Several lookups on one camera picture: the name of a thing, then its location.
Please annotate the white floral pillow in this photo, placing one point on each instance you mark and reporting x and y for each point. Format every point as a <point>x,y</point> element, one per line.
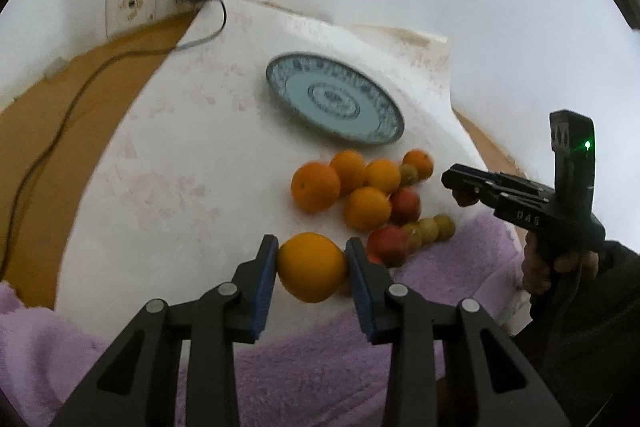
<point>199,169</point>

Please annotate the blue white patterned plate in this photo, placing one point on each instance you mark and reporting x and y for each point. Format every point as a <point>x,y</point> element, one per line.
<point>335,98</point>

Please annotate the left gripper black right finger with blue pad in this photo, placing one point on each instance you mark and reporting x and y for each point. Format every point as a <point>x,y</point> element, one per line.
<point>448,362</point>

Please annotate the black ring tracker mount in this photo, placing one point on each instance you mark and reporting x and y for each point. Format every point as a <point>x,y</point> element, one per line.
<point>574,147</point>

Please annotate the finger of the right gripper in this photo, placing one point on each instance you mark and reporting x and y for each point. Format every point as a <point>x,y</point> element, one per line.
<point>467,196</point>
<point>480,179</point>

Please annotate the large orange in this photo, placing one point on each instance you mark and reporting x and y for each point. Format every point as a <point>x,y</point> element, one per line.
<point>311,267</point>

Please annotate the small yellow-green fruit top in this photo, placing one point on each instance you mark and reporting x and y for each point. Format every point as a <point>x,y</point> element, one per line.
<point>409,175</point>

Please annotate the small yellow-green fruit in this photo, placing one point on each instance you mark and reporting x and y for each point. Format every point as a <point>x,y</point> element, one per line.
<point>429,230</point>
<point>409,175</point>
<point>446,227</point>
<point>414,237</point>

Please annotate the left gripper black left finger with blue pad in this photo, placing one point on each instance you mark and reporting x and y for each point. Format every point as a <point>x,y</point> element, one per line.
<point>135,382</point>

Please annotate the damaged white wall plate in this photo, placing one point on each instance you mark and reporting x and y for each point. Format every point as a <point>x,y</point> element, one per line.
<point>122,16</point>

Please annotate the right hand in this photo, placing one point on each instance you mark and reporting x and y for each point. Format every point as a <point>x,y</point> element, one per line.
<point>542,264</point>

